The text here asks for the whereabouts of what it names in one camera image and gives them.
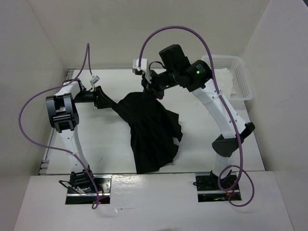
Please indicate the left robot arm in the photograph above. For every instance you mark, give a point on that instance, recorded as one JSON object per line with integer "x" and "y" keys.
{"x": 64, "y": 118}

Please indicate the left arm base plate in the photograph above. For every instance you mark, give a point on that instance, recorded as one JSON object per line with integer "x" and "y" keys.
{"x": 82, "y": 196}

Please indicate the white plastic basket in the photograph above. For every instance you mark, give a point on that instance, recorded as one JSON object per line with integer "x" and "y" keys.
{"x": 241, "y": 76}

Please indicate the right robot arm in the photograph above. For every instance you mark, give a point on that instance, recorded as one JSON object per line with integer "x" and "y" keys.
{"x": 199, "y": 79}

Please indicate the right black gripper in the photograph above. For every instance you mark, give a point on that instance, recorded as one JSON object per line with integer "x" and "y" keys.
{"x": 149, "y": 89}

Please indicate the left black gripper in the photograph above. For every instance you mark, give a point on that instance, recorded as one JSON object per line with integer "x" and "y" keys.
{"x": 101, "y": 100}

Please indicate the black pleated skirt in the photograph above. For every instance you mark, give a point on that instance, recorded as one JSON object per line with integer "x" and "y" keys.
{"x": 153, "y": 129}

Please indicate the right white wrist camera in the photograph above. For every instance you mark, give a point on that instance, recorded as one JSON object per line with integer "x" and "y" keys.
{"x": 141, "y": 67}

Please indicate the white cloth in basket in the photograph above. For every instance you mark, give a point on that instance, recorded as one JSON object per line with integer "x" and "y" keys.
{"x": 224, "y": 80}

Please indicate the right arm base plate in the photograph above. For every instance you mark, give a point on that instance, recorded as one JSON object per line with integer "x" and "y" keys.
{"x": 208, "y": 190}

